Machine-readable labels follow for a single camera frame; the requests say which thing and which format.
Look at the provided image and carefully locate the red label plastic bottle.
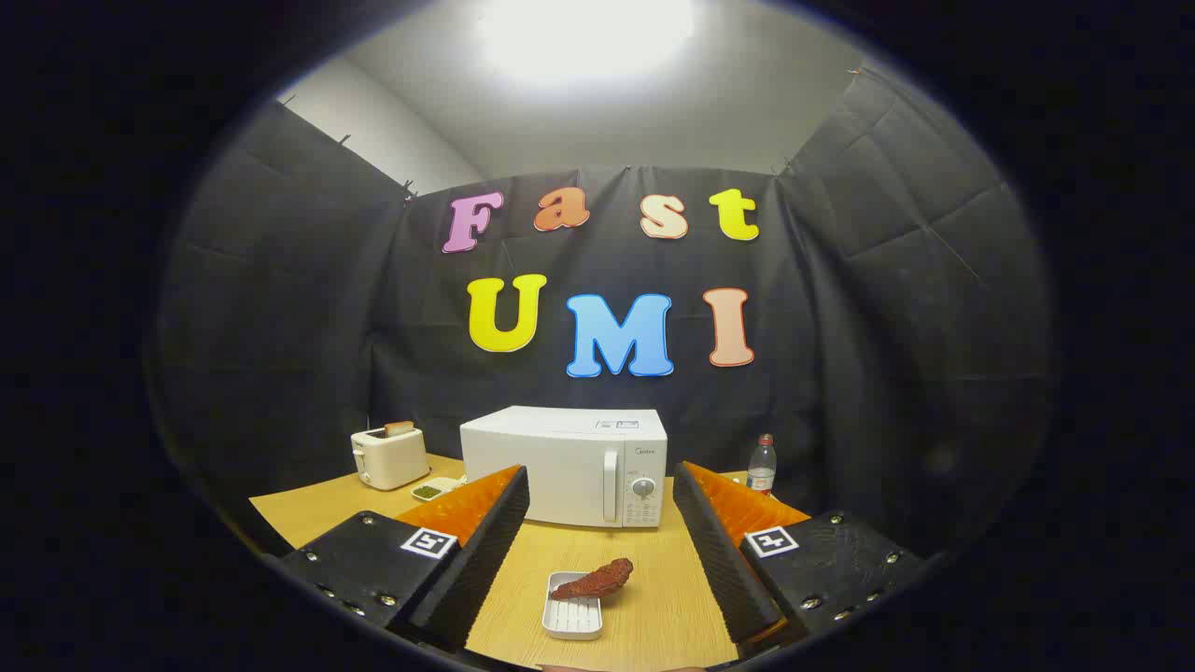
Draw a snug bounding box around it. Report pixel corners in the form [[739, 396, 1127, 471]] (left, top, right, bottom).
[[746, 434, 779, 496]]

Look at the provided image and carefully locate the black backdrop cloth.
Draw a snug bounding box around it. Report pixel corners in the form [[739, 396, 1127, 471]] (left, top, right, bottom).
[[154, 70, 1056, 561]]

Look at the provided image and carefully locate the brown roasted meat piece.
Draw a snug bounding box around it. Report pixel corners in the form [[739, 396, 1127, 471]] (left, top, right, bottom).
[[550, 558, 635, 600]]

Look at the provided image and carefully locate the white bread toaster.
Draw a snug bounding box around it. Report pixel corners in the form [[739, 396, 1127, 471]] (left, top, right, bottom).
[[351, 426, 431, 491]]

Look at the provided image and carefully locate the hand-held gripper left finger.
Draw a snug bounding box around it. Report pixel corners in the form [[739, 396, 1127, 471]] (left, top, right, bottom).
[[280, 465, 530, 652]]

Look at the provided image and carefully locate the white toaster oven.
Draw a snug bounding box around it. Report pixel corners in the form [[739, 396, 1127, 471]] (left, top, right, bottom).
[[460, 405, 668, 529]]

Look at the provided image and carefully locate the white rectangular ribbed dish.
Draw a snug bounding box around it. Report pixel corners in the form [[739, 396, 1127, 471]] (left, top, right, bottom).
[[542, 571, 604, 641]]

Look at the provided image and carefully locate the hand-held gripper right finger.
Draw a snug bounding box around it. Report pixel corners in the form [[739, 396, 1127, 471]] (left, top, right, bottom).
[[673, 461, 925, 645]]

